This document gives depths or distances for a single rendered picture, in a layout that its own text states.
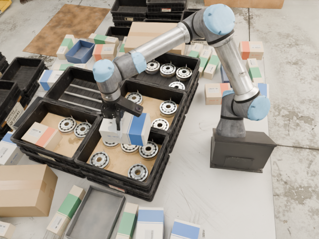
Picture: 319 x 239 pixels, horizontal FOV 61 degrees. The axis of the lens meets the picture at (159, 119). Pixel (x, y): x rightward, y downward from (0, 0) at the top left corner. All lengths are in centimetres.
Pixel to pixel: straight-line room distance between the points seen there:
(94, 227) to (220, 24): 111
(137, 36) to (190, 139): 85
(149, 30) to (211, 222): 136
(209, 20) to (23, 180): 115
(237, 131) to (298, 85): 180
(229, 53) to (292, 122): 169
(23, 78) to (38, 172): 147
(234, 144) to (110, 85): 66
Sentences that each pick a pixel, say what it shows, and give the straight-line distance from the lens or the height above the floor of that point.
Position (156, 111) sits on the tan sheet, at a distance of 160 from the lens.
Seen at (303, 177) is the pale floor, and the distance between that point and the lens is 249.
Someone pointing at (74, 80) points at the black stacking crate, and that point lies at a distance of 191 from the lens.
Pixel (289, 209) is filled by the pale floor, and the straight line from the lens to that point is 234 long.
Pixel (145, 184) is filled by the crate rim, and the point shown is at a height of 93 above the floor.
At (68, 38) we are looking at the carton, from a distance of 242.
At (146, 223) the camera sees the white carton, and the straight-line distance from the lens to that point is 135.
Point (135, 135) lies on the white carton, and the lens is 115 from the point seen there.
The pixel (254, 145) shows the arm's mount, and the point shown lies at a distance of 133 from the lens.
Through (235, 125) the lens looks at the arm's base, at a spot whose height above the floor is 98.
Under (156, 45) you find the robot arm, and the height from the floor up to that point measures 137.
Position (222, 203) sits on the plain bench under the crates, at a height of 70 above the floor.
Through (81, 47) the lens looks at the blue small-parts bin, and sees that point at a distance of 237.
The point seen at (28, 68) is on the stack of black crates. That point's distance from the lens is 292.
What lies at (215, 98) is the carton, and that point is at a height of 76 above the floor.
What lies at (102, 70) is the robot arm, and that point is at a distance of 95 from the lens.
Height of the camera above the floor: 208
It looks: 53 degrees down
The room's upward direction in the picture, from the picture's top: 7 degrees counter-clockwise
